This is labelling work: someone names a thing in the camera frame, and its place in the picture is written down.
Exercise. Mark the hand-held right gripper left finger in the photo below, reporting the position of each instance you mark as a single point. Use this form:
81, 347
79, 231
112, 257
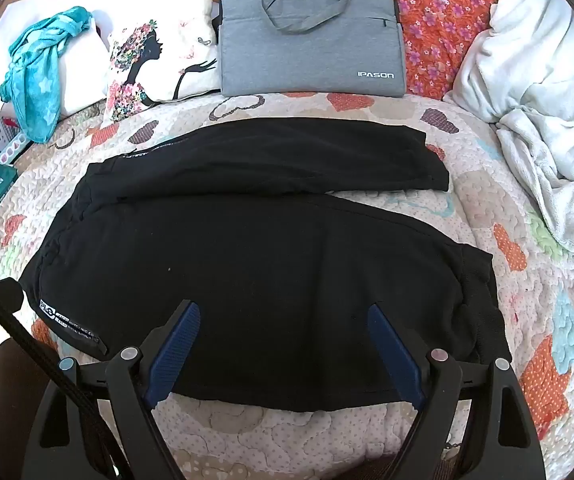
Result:
179, 340

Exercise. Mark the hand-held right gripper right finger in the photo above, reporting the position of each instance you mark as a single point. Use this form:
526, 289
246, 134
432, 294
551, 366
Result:
392, 350

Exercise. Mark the black pants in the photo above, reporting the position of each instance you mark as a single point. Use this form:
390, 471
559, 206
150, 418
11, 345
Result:
267, 260

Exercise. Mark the quilted heart pattern bedspread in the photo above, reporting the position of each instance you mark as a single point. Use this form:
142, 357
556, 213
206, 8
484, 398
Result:
512, 220

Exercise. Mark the teal star pattern cloth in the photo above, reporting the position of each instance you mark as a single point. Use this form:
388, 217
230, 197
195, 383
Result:
37, 85

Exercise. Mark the white pillow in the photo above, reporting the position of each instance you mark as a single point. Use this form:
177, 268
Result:
82, 65

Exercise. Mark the white cushion with silhouette print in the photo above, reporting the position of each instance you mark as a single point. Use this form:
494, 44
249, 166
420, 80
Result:
167, 55

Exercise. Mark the grey laptop bag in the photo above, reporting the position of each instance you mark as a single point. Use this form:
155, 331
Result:
307, 45

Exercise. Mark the white fleece blanket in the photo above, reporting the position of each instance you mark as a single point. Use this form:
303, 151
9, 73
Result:
542, 70

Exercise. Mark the red floral pillow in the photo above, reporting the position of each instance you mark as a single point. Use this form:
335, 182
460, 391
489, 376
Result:
442, 25

